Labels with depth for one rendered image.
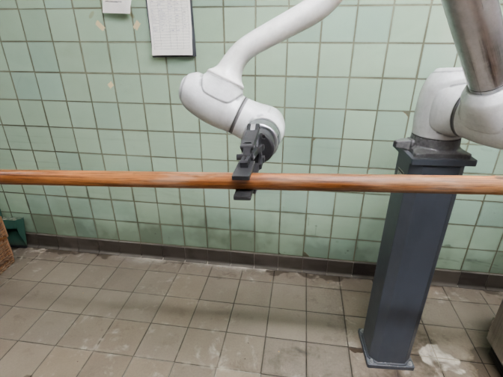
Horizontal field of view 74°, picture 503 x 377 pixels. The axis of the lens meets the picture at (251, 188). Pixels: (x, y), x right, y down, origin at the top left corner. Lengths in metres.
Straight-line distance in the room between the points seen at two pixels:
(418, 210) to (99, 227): 1.93
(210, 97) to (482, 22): 0.63
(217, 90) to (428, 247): 0.96
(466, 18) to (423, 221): 0.69
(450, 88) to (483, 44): 0.26
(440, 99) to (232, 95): 0.66
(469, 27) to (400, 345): 1.27
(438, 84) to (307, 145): 0.81
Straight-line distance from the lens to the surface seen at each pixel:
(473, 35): 0.97
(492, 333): 1.94
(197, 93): 0.86
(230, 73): 0.87
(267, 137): 0.74
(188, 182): 0.60
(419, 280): 1.50
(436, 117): 1.22
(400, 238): 1.38
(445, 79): 1.22
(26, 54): 2.29
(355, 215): 2.01
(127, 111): 2.02
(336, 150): 1.84
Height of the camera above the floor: 1.38
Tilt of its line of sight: 25 degrees down
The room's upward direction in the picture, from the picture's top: straight up
